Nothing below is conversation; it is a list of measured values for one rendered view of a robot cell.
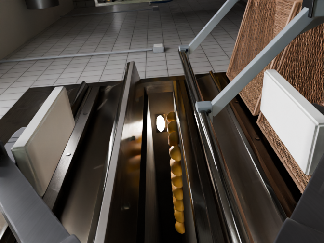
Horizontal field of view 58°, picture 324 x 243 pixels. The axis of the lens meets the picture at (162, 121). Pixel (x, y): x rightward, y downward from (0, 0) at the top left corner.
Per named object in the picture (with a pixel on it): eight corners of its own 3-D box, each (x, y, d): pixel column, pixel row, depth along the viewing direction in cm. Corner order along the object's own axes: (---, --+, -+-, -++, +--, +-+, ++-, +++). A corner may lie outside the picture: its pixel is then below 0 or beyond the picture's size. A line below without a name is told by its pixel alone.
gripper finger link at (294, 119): (317, 124, 13) (334, 123, 13) (263, 69, 19) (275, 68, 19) (305, 177, 14) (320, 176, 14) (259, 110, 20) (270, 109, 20)
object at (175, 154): (185, 236, 170) (176, 237, 170) (178, 181, 212) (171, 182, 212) (181, 152, 140) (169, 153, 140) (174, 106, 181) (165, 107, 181)
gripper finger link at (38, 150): (44, 197, 14) (29, 198, 14) (75, 125, 20) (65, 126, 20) (25, 147, 13) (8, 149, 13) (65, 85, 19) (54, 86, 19)
